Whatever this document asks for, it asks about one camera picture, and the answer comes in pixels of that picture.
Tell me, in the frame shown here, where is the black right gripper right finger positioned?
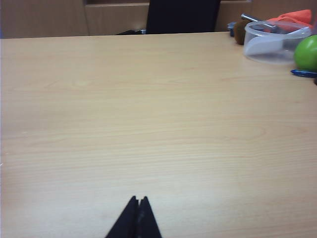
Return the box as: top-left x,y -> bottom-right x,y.
134,195 -> 163,238

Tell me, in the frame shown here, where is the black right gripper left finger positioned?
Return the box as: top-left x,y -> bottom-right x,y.
105,195 -> 141,238

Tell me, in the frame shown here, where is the clear plastic round container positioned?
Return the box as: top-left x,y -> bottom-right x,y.
243,20 -> 313,66

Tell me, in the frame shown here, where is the black office chair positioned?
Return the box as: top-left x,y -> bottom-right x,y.
115,0 -> 221,36

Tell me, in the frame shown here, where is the brown kiwi fruit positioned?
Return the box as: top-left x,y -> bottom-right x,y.
233,19 -> 254,46

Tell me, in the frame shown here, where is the white plastic utensil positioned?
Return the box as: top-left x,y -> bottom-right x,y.
247,29 -> 310,56

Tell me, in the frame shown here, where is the blue pen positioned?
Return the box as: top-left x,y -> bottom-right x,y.
290,69 -> 317,79

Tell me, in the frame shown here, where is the green ball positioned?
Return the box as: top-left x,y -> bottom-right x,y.
294,34 -> 317,74

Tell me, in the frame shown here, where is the orange cloth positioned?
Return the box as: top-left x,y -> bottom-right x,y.
267,9 -> 314,28

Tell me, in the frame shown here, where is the silver metal handle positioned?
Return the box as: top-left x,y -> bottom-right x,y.
240,13 -> 278,28

